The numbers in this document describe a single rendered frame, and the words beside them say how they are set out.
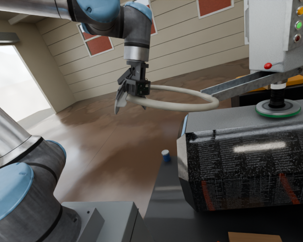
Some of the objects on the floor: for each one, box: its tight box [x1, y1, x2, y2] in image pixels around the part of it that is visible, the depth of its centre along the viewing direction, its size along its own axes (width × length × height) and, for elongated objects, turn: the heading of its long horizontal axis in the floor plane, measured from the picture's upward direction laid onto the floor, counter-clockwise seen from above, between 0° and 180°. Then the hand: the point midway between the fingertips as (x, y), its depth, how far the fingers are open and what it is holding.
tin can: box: [162, 150, 171, 162], centre depth 202 cm, size 10×10×13 cm
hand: (130, 111), depth 63 cm, fingers open, 14 cm apart
